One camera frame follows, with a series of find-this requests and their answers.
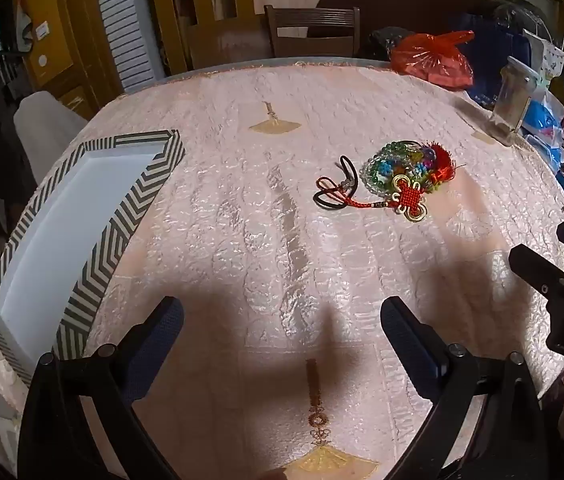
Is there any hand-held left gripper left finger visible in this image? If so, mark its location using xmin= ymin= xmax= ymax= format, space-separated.
xmin=17 ymin=296 xmax=185 ymax=480

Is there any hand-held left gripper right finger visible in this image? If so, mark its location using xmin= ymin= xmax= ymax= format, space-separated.
xmin=381 ymin=296 xmax=550 ymax=480

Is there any striped box with white inside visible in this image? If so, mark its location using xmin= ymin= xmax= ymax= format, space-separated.
xmin=0 ymin=130 xmax=186 ymax=386

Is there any red tassel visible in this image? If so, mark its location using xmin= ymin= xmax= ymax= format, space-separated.
xmin=430 ymin=146 xmax=458 ymax=182

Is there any multicolour bead bracelet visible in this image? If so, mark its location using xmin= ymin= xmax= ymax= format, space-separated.
xmin=409 ymin=142 xmax=443 ymax=193

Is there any green bead bracelet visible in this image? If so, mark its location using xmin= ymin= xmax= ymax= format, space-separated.
xmin=360 ymin=141 xmax=413 ymax=198

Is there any pink embossed tablecloth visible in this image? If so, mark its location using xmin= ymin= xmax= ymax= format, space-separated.
xmin=0 ymin=57 xmax=564 ymax=480

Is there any blue plastic packet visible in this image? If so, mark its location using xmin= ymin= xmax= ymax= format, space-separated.
xmin=522 ymin=85 xmax=562 ymax=161

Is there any gold-ringed Chinese knot charm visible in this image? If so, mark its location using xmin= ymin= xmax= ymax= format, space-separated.
xmin=314 ymin=175 xmax=433 ymax=224

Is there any dark blue bag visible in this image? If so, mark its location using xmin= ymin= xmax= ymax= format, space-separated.
xmin=454 ymin=12 xmax=532 ymax=111

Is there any white covered chair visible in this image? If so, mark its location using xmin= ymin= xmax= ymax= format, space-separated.
xmin=13 ymin=91 xmax=88 ymax=186

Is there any red plastic bag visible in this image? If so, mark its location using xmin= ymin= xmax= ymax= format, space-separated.
xmin=390 ymin=30 xmax=476 ymax=92

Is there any dark speckled bag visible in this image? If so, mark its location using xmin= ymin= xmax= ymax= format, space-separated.
xmin=368 ymin=27 xmax=405 ymax=61

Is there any yellow wooden cabinet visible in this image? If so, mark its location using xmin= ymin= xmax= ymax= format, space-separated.
xmin=12 ymin=0 xmax=123 ymax=121

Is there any brown wooden board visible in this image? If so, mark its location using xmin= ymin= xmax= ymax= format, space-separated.
xmin=184 ymin=15 xmax=275 ymax=71

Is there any white louvered door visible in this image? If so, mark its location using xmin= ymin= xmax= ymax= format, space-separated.
xmin=91 ymin=0 xmax=157 ymax=93

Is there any wooden slat-back chair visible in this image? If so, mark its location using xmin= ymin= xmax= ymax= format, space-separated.
xmin=264 ymin=5 xmax=363 ymax=61

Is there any hanging white cloth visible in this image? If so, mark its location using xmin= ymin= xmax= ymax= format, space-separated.
xmin=12 ymin=2 xmax=34 ymax=53

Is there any black cord bracelet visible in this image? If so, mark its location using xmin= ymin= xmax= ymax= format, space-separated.
xmin=313 ymin=155 xmax=363 ymax=209

